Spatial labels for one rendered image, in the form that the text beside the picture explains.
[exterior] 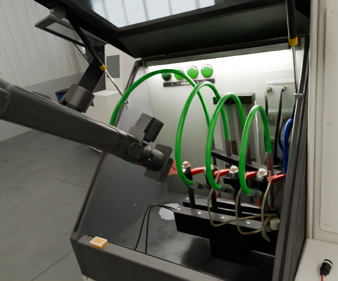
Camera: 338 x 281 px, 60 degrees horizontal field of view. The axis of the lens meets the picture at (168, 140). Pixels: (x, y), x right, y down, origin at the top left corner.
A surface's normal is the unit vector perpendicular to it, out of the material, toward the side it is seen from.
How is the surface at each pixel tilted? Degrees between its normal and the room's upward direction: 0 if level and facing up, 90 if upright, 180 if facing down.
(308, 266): 0
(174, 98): 90
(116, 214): 90
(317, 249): 0
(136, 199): 90
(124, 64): 90
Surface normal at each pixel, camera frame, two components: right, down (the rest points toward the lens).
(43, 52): 0.76, 0.09
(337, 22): -0.55, 0.15
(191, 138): -0.52, 0.38
